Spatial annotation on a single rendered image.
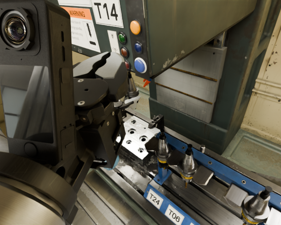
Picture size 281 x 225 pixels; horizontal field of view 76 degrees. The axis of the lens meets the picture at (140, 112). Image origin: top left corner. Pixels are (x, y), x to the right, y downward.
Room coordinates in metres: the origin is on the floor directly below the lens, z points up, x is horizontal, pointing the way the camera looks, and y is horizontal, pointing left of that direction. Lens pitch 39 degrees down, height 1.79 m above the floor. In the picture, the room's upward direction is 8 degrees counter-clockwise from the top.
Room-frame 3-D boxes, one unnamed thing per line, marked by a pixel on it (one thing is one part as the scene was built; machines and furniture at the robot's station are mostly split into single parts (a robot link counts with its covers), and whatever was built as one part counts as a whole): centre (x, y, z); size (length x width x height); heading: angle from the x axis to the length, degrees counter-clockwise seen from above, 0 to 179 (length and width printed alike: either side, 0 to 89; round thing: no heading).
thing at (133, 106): (0.69, 0.03, 1.27); 0.09 x 0.03 x 0.06; 110
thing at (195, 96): (1.03, -0.31, 1.16); 0.48 x 0.05 x 0.51; 42
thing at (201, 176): (0.32, -0.18, 1.21); 0.07 x 0.05 x 0.01; 132
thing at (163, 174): (0.52, -0.07, 1.05); 0.10 x 0.05 x 0.30; 132
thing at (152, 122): (0.85, -0.09, 0.97); 0.13 x 0.03 x 0.15; 132
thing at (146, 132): (0.76, 0.04, 0.97); 0.29 x 0.23 x 0.05; 42
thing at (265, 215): (0.20, -0.29, 1.21); 0.06 x 0.06 x 0.03
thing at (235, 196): (0.24, -0.25, 1.21); 0.07 x 0.05 x 0.01; 132
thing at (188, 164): (0.36, -0.14, 1.26); 0.04 x 0.04 x 0.07
